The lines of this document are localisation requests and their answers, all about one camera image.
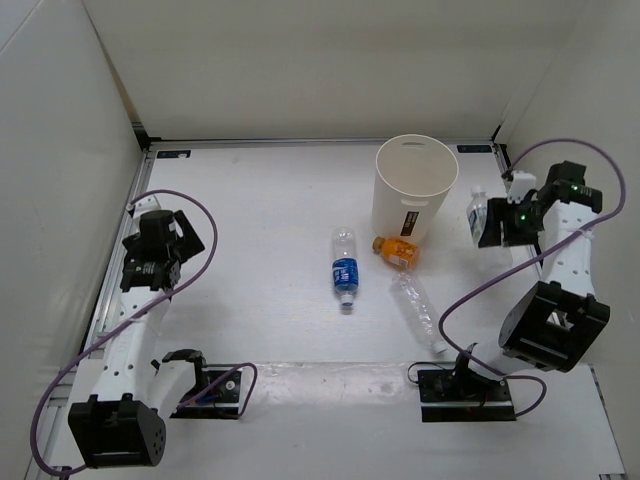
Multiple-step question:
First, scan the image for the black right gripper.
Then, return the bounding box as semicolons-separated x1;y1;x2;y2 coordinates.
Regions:
478;197;544;249

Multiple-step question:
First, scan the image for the small green label water bottle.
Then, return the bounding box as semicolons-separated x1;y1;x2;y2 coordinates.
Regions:
466;185;488;246

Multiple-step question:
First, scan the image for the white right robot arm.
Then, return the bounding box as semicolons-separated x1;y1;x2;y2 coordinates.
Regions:
449;161;610;400

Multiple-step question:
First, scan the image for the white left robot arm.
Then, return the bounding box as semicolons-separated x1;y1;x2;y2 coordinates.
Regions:
68;209;211;469

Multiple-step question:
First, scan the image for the white plastic bin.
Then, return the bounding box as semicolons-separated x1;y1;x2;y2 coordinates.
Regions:
371;134;459;244

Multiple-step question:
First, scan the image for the orange juice bottle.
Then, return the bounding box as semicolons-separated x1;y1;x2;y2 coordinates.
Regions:
372;236;420;269

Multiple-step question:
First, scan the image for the clear crushed plastic bottle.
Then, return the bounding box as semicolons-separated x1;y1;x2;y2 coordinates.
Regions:
390;272;447;356

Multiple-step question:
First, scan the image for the blue label plastic bottle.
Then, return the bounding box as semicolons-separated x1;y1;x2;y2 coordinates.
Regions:
332;227;360;309

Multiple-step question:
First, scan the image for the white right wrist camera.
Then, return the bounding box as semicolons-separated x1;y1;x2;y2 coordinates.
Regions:
503;170;537;204

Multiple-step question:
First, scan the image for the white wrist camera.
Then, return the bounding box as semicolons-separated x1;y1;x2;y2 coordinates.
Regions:
503;170;537;204
126;195;161;218

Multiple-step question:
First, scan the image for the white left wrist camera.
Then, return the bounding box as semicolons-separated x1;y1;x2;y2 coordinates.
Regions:
126;195;161;218

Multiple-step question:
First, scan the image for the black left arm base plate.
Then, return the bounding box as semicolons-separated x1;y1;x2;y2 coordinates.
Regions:
171;364;242;420

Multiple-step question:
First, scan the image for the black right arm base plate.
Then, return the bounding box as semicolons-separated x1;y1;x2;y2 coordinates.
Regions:
417;369;516;423

